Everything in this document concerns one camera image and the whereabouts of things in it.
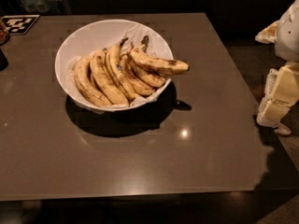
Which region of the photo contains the leftmost banana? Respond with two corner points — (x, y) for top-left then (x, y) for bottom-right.
(74, 56), (112, 106)

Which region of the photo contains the white bowl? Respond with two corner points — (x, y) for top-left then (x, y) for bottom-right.
(54, 19), (174, 113)

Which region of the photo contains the black white fiducial marker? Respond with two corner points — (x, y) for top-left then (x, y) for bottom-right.
(1, 15), (39, 35)

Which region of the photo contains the spotted banana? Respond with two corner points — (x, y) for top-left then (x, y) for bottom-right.
(130, 35), (190, 75)

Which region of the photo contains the dark object at left edge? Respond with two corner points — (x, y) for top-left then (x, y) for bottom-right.
(0, 49), (8, 71)

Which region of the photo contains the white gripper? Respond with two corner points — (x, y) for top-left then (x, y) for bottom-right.
(255, 0), (299, 136)

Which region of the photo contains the brown object at left edge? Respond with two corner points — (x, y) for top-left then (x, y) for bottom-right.
(0, 21), (9, 45)

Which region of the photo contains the stickered middle banana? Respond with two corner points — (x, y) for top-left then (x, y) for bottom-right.
(106, 37), (138, 101)

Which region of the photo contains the white paper liner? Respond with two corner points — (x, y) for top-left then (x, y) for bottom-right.
(66, 22), (172, 112)

